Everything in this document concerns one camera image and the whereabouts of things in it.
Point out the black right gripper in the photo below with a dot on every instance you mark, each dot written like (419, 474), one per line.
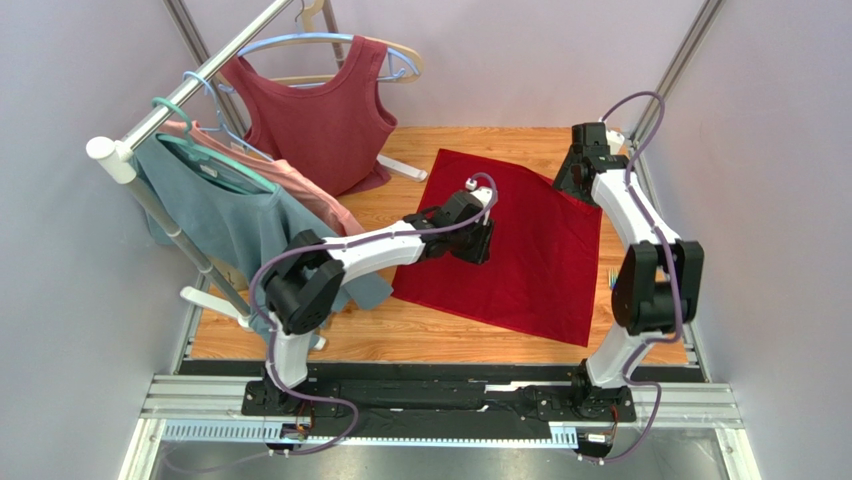
(564, 181)

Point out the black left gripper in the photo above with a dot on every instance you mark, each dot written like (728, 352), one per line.
(481, 253)

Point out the red cloth napkin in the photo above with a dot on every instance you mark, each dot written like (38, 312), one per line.
(541, 276)

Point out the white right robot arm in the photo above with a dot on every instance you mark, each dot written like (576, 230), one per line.
(657, 287)

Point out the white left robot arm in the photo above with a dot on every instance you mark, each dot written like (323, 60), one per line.
(295, 291)

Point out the iridescent fork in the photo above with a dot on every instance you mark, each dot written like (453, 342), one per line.
(612, 278)

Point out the maroon tank top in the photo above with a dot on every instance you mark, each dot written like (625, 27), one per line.
(333, 140)

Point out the pink hanging shirt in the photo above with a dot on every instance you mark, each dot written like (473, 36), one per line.
(280, 173)

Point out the light blue clothes hanger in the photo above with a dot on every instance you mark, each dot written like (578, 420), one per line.
(237, 76)

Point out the grey-blue hanging shirt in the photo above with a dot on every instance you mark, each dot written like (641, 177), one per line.
(242, 230)

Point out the wooden clothes hanger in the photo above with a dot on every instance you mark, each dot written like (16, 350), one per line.
(358, 58)

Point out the teal clothes hanger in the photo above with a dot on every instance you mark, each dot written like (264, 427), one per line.
(211, 164)

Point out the white clothes rack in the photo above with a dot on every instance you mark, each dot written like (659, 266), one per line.
(114, 156)

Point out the blue wire clothes hanger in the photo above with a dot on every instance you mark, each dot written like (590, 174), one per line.
(209, 89)

